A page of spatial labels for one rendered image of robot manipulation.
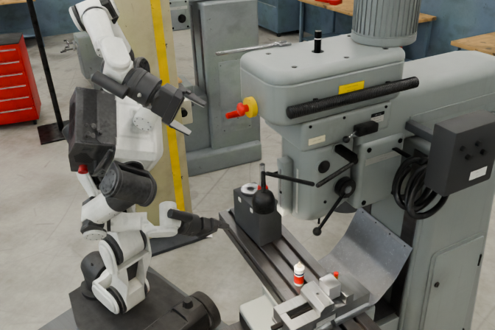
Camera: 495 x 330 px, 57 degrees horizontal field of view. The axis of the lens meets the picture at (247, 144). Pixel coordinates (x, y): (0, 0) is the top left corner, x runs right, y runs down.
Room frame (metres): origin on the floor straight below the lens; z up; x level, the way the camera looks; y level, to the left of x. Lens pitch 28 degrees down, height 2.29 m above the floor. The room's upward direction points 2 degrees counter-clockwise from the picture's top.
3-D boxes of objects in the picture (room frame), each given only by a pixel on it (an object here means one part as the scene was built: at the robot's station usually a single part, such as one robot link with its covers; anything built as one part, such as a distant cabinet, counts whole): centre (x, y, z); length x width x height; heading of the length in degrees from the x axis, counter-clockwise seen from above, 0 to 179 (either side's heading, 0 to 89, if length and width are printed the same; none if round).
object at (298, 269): (1.35, -0.19, 0.99); 0.04 x 0.04 x 0.11
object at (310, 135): (1.34, -0.26, 1.68); 0.34 x 0.24 x 0.10; 116
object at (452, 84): (1.55, -0.67, 1.66); 0.80 x 0.23 x 0.20; 116
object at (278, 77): (1.33, -0.23, 1.81); 0.47 x 0.26 x 0.16; 116
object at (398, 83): (1.21, -0.31, 1.79); 0.45 x 0.04 x 0.04; 116
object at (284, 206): (1.28, -0.12, 1.44); 0.04 x 0.04 x 0.21; 26
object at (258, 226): (1.69, -0.03, 1.04); 0.22 x 0.12 x 0.20; 31
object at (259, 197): (1.15, -0.04, 1.48); 0.07 x 0.07 x 0.06
